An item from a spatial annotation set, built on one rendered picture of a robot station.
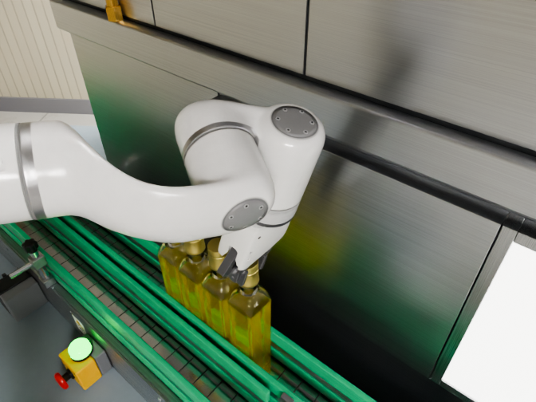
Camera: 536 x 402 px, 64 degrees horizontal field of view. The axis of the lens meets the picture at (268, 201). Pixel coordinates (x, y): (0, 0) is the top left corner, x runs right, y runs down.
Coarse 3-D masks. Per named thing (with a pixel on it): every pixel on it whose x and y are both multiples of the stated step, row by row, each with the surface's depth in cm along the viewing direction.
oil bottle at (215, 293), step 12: (204, 276) 73; (204, 288) 73; (216, 288) 70; (228, 288) 71; (204, 300) 75; (216, 300) 72; (216, 312) 74; (216, 324) 77; (228, 324) 76; (228, 336) 78
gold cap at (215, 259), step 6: (216, 240) 68; (210, 246) 67; (216, 246) 67; (210, 252) 67; (216, 252) 66; (210, 258) 68; (216, 258) 67; (222, 258) 67; (210, 264) 69; (216, 264) 68; (216, 270) 69
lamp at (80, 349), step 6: (72, 342) 89; (78, 342) 89; (84, 342) 89; (72, 348) 88; (78, 348) 88; (84, 348) 88; (90, 348) 90; (72, 354) 87; (78, 354) 87; (84, 354) 88; (90, 354) 90; (78, 360) 88; (84, 360) 89
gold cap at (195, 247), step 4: (196, 240) 70; (200, 240) 70; (184, 244) 71; (188, 244) 70; (192, 244) 70; (196, 244) 70; (200, 244) 71; (204, 244) 72; (184, 248) 72; (188, 248) 71; (192, 248) 71; (196, 248) 71; (200, 248) 71; (204, 248) 72; (188, 252) 71; (192, 252) 71; (196, 252) 71; (200, 252) 72
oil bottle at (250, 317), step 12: (264, 288) 71; (228, 300) 70; (240, 300) 68; (252, 300) 68; (264, 300) 69; (228, 312) 72; (240, 312) 69; (252, 312) 68; (264, 312) 71; (240, 324) 71; (252, 324) 69; (264, 324) 73; (240, 336) 74; (252, 336) 72; (264, 336) 75; (240, 348) 76; (252, 348) 74; (264, 348) 78; (252, 360) 76; (264, 360) 80
